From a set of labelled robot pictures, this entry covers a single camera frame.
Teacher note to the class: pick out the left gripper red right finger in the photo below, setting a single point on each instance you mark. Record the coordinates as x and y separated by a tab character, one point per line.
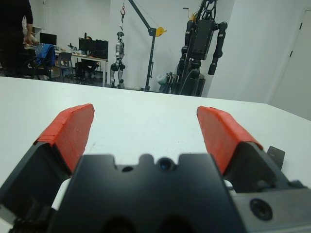
218	136

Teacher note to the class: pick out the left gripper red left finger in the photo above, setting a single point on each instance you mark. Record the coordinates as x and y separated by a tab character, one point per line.
73	136

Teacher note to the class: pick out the black computer tower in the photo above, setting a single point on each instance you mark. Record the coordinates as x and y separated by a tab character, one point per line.
79	70

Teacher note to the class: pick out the seated person in black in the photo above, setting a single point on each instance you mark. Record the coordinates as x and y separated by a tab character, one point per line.
91	65

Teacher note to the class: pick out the black office chair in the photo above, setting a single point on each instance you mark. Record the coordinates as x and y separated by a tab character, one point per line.
40	69

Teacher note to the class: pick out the grey plastic chair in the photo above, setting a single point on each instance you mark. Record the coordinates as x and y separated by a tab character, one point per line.
65	58

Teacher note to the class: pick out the white office desk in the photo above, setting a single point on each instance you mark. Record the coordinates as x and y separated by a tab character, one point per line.
80	57

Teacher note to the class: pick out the white green bag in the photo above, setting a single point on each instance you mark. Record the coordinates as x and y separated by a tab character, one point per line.
160	78

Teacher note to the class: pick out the blue jacket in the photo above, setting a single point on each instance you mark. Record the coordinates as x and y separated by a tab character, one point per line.
46	53

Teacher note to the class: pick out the white door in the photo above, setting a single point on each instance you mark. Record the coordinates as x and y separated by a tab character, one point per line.
298	80

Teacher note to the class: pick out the silver humanoid robot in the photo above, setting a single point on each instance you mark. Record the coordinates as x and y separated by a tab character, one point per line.
119	48

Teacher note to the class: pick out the small black monitor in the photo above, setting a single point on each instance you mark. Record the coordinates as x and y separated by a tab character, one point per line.
48	38

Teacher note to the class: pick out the black humanoid robot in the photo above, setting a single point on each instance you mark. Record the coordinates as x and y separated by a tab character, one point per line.
201	36

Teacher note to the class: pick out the black gantry crane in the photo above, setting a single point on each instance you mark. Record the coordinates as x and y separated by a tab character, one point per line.
151	48

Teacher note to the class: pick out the standing person in black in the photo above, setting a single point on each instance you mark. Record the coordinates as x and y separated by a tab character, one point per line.
12	36

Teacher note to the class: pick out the yellow crane winch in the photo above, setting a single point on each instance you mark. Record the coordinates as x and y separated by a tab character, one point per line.
160	32

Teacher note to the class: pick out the red crane hook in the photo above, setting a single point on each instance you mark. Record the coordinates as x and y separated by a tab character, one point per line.
123	11

